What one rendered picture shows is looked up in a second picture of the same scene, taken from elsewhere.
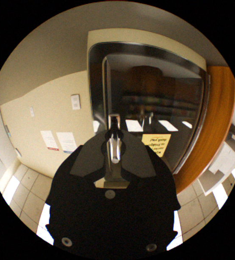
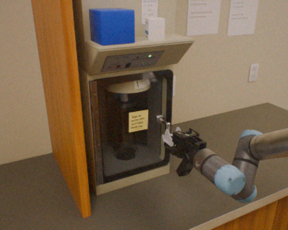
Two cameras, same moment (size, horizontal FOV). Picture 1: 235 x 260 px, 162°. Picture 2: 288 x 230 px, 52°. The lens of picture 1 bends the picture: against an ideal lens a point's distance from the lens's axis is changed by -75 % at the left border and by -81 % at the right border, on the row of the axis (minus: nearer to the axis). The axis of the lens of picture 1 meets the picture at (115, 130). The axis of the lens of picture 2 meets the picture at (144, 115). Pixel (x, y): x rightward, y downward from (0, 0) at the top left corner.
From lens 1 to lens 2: 1.05 m
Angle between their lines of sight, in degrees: 58
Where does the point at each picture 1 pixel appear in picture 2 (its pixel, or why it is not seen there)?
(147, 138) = (144, 126)
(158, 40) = (138, 178)
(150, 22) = (148, 185)
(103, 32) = (162, 172)
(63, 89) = (184, 103)
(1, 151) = not seen: outside the picture
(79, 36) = (172, 169)
